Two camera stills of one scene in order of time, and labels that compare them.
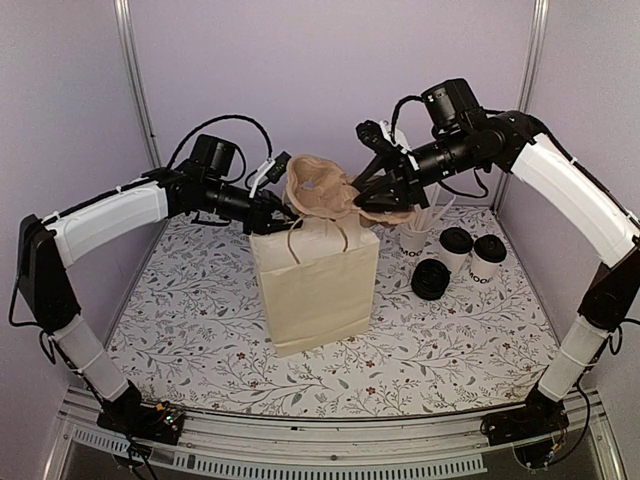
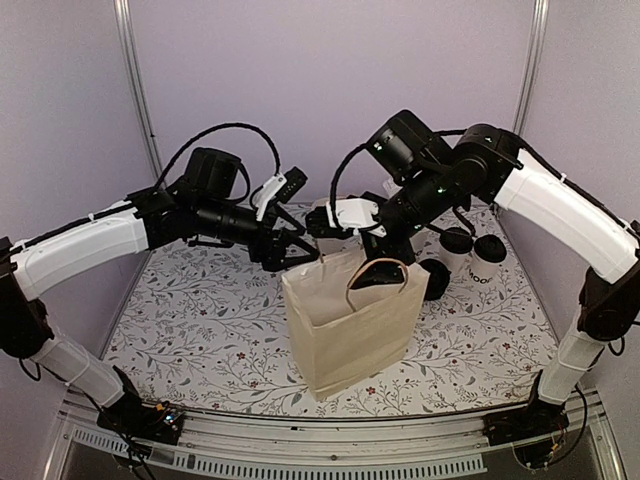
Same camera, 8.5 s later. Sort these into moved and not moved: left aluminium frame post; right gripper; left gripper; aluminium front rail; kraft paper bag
Moved: right gripper; kraft paper bag; left gripper
Not moved: aluminium front rail; left aluminium frame post
